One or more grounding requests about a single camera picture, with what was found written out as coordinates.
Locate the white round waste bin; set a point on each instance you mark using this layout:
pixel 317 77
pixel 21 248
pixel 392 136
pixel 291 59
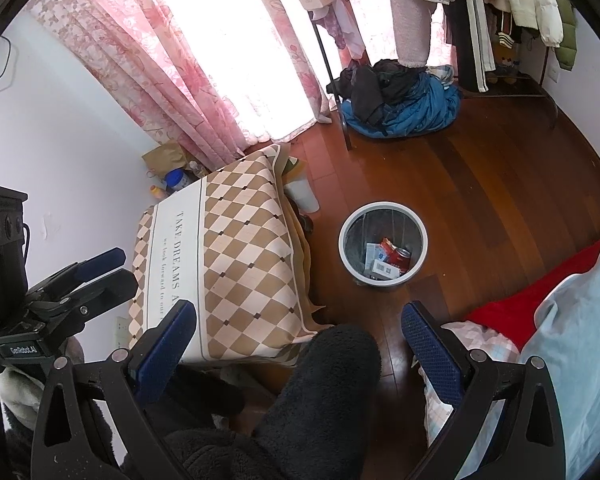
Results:
pixel 347 260

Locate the person's black fleece leg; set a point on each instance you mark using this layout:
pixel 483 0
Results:
pixel 320 400

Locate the red drink can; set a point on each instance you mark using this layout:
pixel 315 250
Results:
pixel 403 259

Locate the light blue duvet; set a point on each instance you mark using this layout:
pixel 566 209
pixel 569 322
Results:
pixel 580 350

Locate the blue and black clothes pile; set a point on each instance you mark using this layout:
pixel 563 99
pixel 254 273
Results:
pixel 415 110

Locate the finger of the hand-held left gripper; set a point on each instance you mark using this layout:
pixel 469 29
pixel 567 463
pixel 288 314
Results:
pixel 115 285
pixel 97 262

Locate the greenish cardboard piece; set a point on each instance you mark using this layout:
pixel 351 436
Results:
pixel 295 169

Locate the white blue carton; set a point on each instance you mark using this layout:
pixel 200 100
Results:
pixel 384 269

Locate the yellow capped small bottle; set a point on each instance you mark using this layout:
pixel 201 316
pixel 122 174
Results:
pixel 157 190

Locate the black metal clothes rack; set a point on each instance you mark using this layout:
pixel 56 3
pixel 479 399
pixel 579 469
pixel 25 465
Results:
pixel 332 90

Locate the translucent plastic jug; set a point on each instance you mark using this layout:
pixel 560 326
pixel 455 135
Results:
pixel 304 192

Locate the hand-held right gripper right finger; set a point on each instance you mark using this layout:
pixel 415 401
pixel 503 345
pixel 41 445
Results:
pixel 430 355

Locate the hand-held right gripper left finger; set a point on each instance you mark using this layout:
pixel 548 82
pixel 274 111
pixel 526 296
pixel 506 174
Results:
pixel 165 345

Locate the red blanket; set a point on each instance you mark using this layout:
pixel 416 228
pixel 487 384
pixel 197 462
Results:
pixel 530 290

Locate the pile of black clothes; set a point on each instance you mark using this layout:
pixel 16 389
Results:
pixel 380 82

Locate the pale checkered bed sheet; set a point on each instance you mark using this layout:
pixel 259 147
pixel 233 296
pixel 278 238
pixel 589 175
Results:
pixel 485 340

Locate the pink floral curtain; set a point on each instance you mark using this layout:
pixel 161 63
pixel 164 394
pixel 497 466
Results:
pixel 300 60
pixel 170 60

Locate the brown white checkered tablecloth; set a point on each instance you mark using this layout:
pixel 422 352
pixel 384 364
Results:
pixel 240 240

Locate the green puffer jacket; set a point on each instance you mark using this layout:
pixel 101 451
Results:
pixel 566 30

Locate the white striped black trousers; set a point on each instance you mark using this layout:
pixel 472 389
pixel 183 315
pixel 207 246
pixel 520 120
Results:
pixel 475 25

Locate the purple patterned garment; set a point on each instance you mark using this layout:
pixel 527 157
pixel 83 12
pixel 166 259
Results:
pixel 342 30

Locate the blue white bottle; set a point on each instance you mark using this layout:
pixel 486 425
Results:
pixel 177 181

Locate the brown paper bag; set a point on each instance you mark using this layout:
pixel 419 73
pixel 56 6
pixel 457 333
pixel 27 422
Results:
pixel 165 157

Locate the pink fleece garment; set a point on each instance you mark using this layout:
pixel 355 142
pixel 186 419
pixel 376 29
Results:
pixel 412 15

